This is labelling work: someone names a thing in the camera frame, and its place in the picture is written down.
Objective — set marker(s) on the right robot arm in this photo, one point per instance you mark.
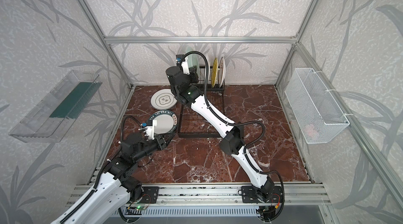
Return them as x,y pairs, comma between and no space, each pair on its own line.
232,142

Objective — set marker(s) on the aluminium cage frame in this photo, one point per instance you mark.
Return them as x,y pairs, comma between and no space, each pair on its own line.
379,163

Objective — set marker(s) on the large white orange sunburst plate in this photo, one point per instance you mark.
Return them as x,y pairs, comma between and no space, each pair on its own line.
208,68

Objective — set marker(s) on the clear plastic wall bin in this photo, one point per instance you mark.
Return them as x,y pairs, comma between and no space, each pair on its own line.
51,119

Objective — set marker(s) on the yellow green woven plate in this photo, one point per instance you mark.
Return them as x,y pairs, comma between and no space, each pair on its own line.
214,76

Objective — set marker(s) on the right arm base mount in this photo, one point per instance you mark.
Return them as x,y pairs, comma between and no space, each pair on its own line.
252,195

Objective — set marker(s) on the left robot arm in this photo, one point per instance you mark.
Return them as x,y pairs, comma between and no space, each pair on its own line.
114,185

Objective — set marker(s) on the pink object in basket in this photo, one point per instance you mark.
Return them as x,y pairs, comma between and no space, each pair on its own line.
311,131

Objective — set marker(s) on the white wire mesh basket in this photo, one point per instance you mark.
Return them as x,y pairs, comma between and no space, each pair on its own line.
313,103

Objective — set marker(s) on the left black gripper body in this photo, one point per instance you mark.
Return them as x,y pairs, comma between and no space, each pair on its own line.
149,148

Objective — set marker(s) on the small white orange sunburst plate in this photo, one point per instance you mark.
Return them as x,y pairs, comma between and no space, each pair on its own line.
222,72

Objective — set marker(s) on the mint green flower plate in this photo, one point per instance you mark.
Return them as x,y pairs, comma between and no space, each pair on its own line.
192,59

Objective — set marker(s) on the aluminium front rail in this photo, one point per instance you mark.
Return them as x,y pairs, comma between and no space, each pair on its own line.
227,194

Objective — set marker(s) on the white plate green lettered rim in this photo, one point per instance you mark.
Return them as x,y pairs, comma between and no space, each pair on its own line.
166,121

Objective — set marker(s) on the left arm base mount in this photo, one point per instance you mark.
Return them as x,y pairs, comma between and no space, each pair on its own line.
144,195

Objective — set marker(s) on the white plate grey flower outline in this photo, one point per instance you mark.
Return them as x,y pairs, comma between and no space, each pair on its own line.
163,100

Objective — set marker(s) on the black wire dish rack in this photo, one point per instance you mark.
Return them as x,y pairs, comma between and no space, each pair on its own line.
191,124

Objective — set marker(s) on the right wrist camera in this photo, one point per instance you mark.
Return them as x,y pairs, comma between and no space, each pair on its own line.
183,64

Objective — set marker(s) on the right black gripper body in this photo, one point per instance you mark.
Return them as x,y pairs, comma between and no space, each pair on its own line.
192,79

